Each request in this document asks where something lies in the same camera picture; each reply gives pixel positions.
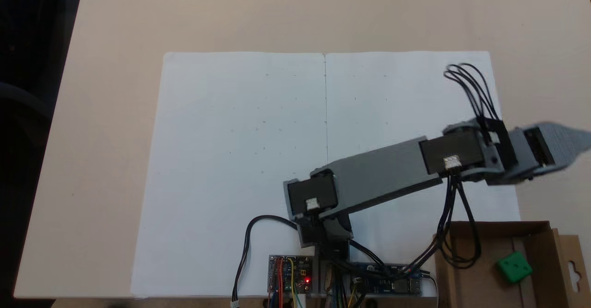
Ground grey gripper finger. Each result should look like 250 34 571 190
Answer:
552 123 591 166

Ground green dice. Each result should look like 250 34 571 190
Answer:
496 252 533 284

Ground brown cardboard box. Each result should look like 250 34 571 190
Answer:
433 221 583 308

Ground blue circuit board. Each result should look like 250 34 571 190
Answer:
351 264 422 296

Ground black servo wire bundle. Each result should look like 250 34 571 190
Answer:
434 169 483 270
443 63 501 120
349 239 437 276

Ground thin power cable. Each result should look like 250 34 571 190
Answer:
420 271 439 308

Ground small circuit board with wires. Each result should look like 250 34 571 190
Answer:
268 255 313 296

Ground yellow jumper wire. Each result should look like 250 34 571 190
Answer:
287 258 306 308

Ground orange jumper wire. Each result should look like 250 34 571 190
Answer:
272 258 283 308

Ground black cable with white plug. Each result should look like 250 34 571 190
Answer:
231 215 301 308

